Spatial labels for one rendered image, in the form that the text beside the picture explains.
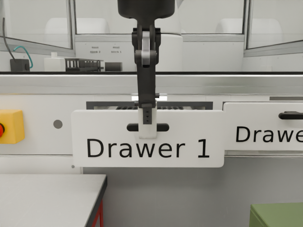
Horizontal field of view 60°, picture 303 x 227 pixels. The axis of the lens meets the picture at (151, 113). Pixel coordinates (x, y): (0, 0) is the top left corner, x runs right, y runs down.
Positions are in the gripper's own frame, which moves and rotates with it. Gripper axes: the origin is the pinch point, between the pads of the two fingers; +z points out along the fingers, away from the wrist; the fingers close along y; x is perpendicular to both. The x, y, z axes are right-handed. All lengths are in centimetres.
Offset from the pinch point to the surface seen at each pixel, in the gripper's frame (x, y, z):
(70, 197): -15.1, 1.6, 16.9
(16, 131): -29.4, -11.0, 10.2
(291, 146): 32.8, -11.4, 14.4
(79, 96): -16.0, -16.9, 4.4
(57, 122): -21.6, -14.8, 10.1
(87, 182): -13.3, -4.5, 19.1
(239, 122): 20.4, -13.3, 9.0
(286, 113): 29.1, -10.9, 5.3
